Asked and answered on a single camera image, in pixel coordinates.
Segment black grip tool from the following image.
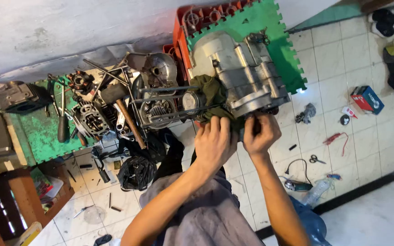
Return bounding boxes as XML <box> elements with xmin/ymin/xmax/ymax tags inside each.
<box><xmin>92</xmin><ymin>146</ymin><xmax>111</xmax><ymax>184</ymax></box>

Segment black handled scissors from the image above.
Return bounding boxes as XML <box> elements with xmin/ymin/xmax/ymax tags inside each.
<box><xmin>309</xmin><ymin>154</ymin><xmax>327</xmax><ymax>165</ymax></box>

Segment black plastic bag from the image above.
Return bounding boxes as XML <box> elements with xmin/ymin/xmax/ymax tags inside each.
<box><xmin>116</xmin><ymin>156</ymin><xmax>158</xmax><ymax>191</ymax></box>

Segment dark engine cylinder block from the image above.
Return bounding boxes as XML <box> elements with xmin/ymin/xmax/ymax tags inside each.
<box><xmin>0</xmin><ymin>81</ymin><xmax>53</xmax><ymax>115</ymax></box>

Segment engine cover with gear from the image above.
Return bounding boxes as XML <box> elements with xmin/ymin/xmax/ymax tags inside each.
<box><xmin>138</xmin><ymin>97</ymin><xmax>178</xmax><ymax>130</ymax></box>

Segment clear round lid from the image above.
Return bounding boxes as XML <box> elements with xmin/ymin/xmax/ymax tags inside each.
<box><xmin>82</xmin><ymin>205</ymin><xmax>106</xmax><ymax>225</ymax></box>

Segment red and blue carton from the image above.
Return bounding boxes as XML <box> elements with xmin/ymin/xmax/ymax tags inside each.
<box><xmin>350</xmin><ymin>85</ymin><xmax>385</xmax><ymax>115</ymax></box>

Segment worn green foam mat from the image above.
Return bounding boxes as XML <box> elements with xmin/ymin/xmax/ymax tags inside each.
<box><xmin>8</xmin><ymin>78</ymin><xmax>99</xmax><ymax>165</ymax></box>

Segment red and white tube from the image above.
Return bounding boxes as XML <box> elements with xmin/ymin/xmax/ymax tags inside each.
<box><xmin>341</xmin><ymin>106</ymin><xmax>358</xmax><ymax>119</ymax></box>

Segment yellow box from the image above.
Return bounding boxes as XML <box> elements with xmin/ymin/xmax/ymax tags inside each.
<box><xmin>14</xmin><ymin>221</ymin><xmax>43</xmax><ymax>246</ymax></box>

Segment silver round engine cover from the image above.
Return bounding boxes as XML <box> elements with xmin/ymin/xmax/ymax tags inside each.
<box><xmin>126</xmin><ymin>52</ymin><xmax>179</xmax><ymax>90</ymax></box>

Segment person's grey trousers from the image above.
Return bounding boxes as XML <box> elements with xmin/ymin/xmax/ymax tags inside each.
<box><xmin>138</xmin><ymin>170</ymin><xmax>267</xmax><ymax>246</ymax></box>

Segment clear plastic container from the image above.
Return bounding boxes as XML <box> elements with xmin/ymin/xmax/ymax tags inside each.
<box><xmin>37</xmin><ymin>175</ymin><xmax>65</xmax><ymax>206</ymax></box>

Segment black rag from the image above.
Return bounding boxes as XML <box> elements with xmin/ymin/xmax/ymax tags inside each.
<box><xmin>92</xmin><ymin>234</ymin><xmax>113</xmax><ymax>246</ymax></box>

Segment wooden handled rubber hammer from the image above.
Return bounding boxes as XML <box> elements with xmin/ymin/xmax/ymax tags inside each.
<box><xmin>100</xmin><ymin>83</ymin><xmax>148</xmax><ymax>150</ymax></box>

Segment silver piston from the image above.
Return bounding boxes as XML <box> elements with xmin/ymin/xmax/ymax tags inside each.
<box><xmin>182</xmin><ymin>90</ymin><xmax>207</xmax><ymax>115</ymax></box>

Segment red cable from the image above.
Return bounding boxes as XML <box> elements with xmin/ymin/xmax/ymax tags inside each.
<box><xmin>322</xmin><ymin>132</ymin><xmax>349</xmax><ymax>157</ymax></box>

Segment person's left hand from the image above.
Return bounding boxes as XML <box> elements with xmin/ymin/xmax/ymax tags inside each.
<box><xmin>194</xmin><ymin>115</ymin><xmax>238</xmax><ymax>171</ymax></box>

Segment teal power tool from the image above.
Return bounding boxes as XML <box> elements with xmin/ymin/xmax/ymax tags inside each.
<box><xmin>284</xmin><ymin>180</ymin><xmax>313</xmax><ymax>192</ymax></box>

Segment black power cable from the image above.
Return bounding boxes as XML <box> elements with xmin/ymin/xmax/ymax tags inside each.
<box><xmin>284</xmin><ymin>158</ymin><xmax>312</xmax><ymax>185</ymax></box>

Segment person's right hand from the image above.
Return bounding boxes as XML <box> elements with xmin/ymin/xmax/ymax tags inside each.
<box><xmin>243</xmin><ymin>113</ymin><xmax>282</xmax><ymax>156</ymax></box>

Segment black cloth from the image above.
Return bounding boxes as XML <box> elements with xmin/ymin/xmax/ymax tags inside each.
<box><xmin>152</xmin><ymin>128</ymin><xmax>198</xmax><ymax>182</ymax></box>

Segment blue water jug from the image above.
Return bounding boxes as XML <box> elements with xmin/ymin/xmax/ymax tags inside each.
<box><xmin>287</xmin><ymin>195</ymin><xmax>332</xmax><ymax>246</ymax></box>

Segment dark engine stud rod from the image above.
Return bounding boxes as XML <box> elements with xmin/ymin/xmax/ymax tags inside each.
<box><xmin>137</xmin><ymin>85</ymin><xmax>200</xmax><ymax>93</ymax></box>
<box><xmin>131</xmin><ymin>96</ymin><xmax>184</xmax><ymax>104</ymax></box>
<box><xmin>148</xmin><ymin>105</ymin><xmax>220</xmax><ymax>121</ymax></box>
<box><xmin>142</xmin><ymin>114</ymin><xmax>199</xmax><ymax>128</ymax></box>

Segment long metal T wrench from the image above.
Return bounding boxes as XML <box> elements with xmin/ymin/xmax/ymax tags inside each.
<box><xmin>82</xmin><ymin>58</ymin><xmax>131</xmax><ymax>87</ymax></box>

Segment red plastic crate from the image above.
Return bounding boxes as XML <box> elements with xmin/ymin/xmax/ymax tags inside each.
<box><xmin>163</xmin><ymin>0</ymin><xmax>262</xmax><ymax>82</ymax></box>

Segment olive green cloth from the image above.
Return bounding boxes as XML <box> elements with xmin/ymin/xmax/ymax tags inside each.
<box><xmin>188</xmin><ymin>74</ymin><xmax>249</xmax><ymax>138</ymax></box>

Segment black copper stator coil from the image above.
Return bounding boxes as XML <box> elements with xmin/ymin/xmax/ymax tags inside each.
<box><xmin>67</xmin><ymin>70</ymin><xmax>96</xmax><ymax>96</ymax></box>

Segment grey cylinder head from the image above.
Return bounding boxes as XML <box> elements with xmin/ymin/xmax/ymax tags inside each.
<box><xmin>72</xmin><ymin>103</ymin><xmax>111</xmax><ymax>138</ymax></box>

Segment clear plastic bottle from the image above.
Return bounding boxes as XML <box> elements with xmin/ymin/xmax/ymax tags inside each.
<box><xmin>301</xmin><ymin>178</ymin><xmax>331</xmax><ymax>208</ymax></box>

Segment brown wooden shelf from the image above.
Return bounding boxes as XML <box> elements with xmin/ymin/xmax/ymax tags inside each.
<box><xmin>0</xmin><ymin>163</ymin><xmax>77</xmax><ymax>246</ymax></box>

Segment chrome wrench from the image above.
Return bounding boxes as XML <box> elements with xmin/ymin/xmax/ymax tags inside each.
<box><xmin>114</xmin><ymin>102</ymin><xmax>131</xmax><ymax>136</ymax></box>

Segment silver engine crankcase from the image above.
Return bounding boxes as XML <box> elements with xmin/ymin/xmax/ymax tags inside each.
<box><xmin>189</xmin><ymin>30</ymin><xmax>291</xmax><ymax>119</ymax></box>

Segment pair of black shoes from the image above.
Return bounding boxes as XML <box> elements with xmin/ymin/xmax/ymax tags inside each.
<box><xmin>368</xmin><ymin>8</ymin><xmax>394</xmax><ymax>38</ymax></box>

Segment black handled screwdriver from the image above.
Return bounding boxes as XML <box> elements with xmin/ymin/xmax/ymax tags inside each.
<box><xmin>57</xmin><ymin>80</ymin><xmax>70</xmax><ymax>144</ymax></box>

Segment green foam puzzle mat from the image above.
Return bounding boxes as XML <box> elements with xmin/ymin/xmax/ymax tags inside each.
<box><xmin>186</xmin><ymin>0</ymin><xmax>308</xmax><ymax>95</ymax></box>

